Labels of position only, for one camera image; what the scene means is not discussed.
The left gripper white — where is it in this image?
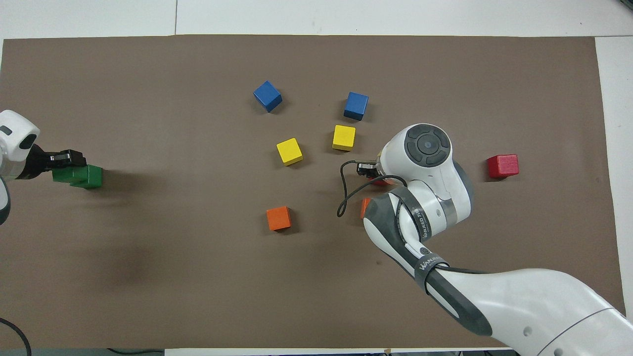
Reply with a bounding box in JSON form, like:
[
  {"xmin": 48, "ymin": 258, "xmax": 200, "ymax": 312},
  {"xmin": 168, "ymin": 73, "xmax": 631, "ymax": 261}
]
[{"xmin": 0, "ymin": 110, "xmax": 87, "ymax": 179}]

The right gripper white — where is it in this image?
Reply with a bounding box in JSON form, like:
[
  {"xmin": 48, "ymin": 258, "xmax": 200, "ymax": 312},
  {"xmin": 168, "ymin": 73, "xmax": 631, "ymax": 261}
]
[{"xmin": 357, "ymin": 142, "xmax": 392, "ymax": 180}]

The green wooden cube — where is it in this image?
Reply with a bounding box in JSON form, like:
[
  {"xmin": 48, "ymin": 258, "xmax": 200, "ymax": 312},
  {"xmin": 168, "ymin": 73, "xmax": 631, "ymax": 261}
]
[
  {"xmin": 53, "ymin": 166, "xmax": 90, "ymax": 184},
  {"xmin": 70, "ymin": 165, "xmax": 103, "ymax": 190}
]

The yellow wooden cube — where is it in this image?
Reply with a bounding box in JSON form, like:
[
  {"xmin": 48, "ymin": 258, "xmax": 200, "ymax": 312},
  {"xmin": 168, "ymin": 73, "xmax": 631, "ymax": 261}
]
[
  {"xmin": 276, "ymin": 138, "xmax": 304, "ymax": 166},
  {"xmin": 332, "ymin": 125, "xmax": 357, "ymax": 151}
]

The blue wooden cube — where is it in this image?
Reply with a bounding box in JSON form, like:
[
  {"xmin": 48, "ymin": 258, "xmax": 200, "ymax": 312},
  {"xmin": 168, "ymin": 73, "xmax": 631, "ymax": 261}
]
[
  {"xmin": 344, "ymin": 91, "xmax": 369, "ymax": 121},
  {"xmin": 253, "ymin": 81, "xmax": 283, "ymax": 113}
]

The brown table mat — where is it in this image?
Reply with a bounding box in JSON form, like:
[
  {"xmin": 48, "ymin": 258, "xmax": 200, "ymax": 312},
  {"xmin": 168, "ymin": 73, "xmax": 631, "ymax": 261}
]
[{"xmin": 0, "ymin": 35, "xmax": 629, "ymax": 349}]

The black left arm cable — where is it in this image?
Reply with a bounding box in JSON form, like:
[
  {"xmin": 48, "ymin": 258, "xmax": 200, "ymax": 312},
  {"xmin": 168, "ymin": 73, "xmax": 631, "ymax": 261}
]
[{"xmin": 0, "ymin": 316, "xmax": 33, "ymax": 356}]

